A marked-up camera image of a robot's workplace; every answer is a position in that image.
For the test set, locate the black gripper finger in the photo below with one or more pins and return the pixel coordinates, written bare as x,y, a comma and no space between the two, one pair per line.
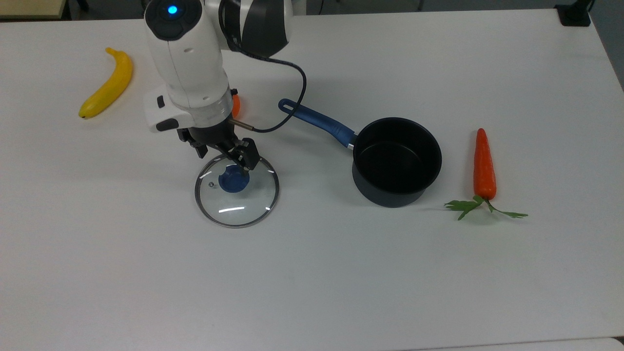
247,155
200,149

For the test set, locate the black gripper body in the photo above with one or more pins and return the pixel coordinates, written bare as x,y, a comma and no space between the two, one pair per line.
209,132

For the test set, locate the glass lid with blue knob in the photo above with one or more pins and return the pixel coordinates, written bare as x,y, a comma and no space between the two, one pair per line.
243,204

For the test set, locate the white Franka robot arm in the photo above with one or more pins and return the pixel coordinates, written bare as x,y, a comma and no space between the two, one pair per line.
185,63

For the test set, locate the orange toy mandarin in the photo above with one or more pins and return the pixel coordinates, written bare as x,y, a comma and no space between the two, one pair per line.
236,106

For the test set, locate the yellow toy banana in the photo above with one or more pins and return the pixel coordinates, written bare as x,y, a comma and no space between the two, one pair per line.
112,85

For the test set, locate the beige desk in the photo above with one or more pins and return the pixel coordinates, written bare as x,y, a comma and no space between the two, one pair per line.
29,7

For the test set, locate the orange toy carrot green leaves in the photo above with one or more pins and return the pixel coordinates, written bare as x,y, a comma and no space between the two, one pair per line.
484,170

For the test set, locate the black table clamp mount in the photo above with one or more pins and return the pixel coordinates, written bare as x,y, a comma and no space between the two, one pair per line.
575,17

